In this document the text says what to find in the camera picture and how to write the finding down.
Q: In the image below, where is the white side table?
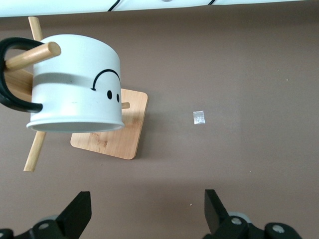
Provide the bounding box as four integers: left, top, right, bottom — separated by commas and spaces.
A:
0, 0, 319, 18

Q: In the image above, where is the wooden mug stand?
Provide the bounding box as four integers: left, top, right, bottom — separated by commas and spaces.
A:
4, 16, 149, 172

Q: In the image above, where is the small clear tape piece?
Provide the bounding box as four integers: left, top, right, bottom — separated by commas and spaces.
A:
193, 110, 207, 124

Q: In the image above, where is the white smiley face mug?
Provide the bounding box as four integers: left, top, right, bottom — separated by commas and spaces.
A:
0, 34, 125, 134

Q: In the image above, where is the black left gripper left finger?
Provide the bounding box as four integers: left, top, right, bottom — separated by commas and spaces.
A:
0, 190, 93, 239

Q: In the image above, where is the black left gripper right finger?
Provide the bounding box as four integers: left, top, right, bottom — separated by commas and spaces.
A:
204, 189, 301, 239

